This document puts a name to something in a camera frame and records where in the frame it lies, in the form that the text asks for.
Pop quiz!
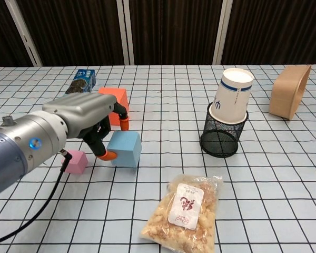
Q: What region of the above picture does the black mesh pen holder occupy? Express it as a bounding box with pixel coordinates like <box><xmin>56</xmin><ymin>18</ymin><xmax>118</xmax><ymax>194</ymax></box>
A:
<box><xmin>200</xmin><ymin>103</ymin><xmax>249</xmax><ymax>158</ymax></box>

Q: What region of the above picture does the orange foam cube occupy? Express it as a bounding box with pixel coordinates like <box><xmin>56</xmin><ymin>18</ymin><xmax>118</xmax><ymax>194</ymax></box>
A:
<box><xmin>98</xmin><ymin>87</ymin><xmax>130</xmax><ymax>127</ymax></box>

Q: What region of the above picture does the white metal frame post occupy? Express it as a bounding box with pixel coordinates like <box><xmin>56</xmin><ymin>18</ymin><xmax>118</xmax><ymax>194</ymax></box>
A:
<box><xmin>5</xmin><ymin>0</ymin><xmax>44</xmax><ymax>67</ymax></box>
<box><xmin>212</xmin><ymin>0</ymin><xmax>234</xmax><ymax>65</ymax></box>
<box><xmin>117</xmin><ymin>0</ymin><xmax>135</xmax><ymax>66</ymax></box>

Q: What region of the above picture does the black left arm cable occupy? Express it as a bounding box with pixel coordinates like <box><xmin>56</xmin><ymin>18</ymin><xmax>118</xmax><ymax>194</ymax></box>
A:
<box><xmin>0</xmin><ymin>149</ymin><xmax>73</xmax><ymax>245</ymax></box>

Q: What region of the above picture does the light blue foam cube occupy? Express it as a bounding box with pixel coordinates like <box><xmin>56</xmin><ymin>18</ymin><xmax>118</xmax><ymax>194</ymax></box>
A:
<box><xmin>107</xmin><ymin>131</ymin><xmax>143</xmax><ymax>168</ymax></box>

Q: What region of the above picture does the pink foam cube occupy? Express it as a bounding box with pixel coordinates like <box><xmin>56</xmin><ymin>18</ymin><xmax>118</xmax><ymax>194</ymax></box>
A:
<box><xmin>61</xmin><ymin>150</ymin><xmax>88</xmax><ymax>174</ymax></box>

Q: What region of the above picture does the white paper cup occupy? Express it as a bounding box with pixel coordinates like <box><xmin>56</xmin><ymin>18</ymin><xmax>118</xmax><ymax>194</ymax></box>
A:
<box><xmin>209</xmin><ymin>67</ymin><xmax>254</xmax><ymax>124</ymax></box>

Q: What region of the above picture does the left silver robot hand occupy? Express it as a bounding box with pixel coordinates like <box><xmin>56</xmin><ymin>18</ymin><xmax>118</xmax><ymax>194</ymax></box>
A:
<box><xmin>43</xmin><ymin>92</ymin><xmax>130</xmax><ymax>162</ymax></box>

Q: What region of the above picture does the blue Oreo cookie box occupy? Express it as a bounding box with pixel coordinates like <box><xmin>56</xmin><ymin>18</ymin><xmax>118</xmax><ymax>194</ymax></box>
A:
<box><xmin>64</xmin><ymin>69</ymin><xmax>97</xmax><ymax>97</ymax></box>

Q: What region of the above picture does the clear snack bag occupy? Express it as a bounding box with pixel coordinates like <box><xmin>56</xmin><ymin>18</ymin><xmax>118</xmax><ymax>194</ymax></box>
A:
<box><xmin>140</xmin><ymin>173</ymin><xmax>224</xmax><ymax>253</ymax></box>

